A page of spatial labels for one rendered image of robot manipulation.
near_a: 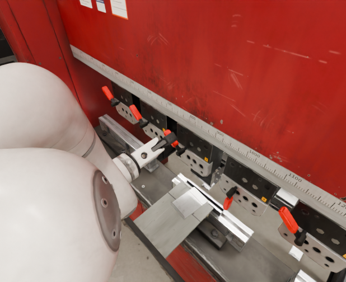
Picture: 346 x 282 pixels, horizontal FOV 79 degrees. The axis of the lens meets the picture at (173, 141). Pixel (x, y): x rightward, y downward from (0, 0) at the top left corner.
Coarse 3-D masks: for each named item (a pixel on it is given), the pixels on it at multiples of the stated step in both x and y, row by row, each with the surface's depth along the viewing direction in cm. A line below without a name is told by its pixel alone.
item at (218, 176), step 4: (224, 152) 103; (224, 156) 100; (224, 160) 98; (224, 164) 98; (220, 168) 98; (216, 172) 97; (220, 172) 97; (216, 176) 95; (220, 176) 95; (216, 180) 93; (204, 184) 92; (212, 184) 92; (208, 188) 90
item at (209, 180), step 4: (192, 172) 86; (196, 172) 82; (196, 176) 86; (200, 176) 81; (208, 176) 77; (212, 176) 76; (204, 180) 81; (208, 180) 79; (212, 180) 78; (208, 184) 80
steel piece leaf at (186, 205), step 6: (186, 192) 89; (180, 198) 87; (186, 198) 87; (192, 198) 87; (174, 204) 85; (180, 204) 85; (186, 204) 85; (192, 204) 85; (198, 204) 85; (180, 210) 83; (186, 210) 83; (192, 210) 83; (186, 216) 82
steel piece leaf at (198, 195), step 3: (192, 189) 90; (195, 189) 90; (192, 192) 89; (195, 192) 89; (198, 192) 89; (195, 195) 88; (198, 195) 88; (201, 195) 88; (198, 198) 87; (201, 198) 87; (204, 198) 87; (201, 201) 86; (204, 201) 86
